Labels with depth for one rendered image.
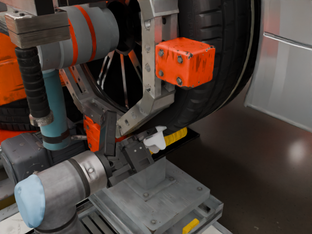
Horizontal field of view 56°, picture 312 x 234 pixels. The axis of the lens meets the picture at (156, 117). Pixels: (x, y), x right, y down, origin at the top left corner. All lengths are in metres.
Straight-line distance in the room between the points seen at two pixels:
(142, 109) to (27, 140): 0.63
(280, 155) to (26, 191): 1.50
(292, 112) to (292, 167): 1.18
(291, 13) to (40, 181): 0.53
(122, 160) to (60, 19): 0.32
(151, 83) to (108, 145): 0.17
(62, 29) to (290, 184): 1.38
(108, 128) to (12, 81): 0.63
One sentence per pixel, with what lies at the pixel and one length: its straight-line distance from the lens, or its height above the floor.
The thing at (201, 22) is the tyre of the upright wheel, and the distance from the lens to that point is 0.59.
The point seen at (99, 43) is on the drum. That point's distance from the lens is 0.74.
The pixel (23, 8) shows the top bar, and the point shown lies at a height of 0.96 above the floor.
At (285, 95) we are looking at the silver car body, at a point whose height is 0.80.
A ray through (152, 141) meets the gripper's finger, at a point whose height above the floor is 0.64.
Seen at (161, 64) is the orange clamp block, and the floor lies 0.85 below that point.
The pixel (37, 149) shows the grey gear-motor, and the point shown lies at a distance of 1.15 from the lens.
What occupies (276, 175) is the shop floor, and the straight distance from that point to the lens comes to 1.69.
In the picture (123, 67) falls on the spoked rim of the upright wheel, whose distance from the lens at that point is 0.87.
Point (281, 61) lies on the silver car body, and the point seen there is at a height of 0.86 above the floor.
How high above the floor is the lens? 1.05
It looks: 31 degrees down
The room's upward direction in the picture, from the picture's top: straight up
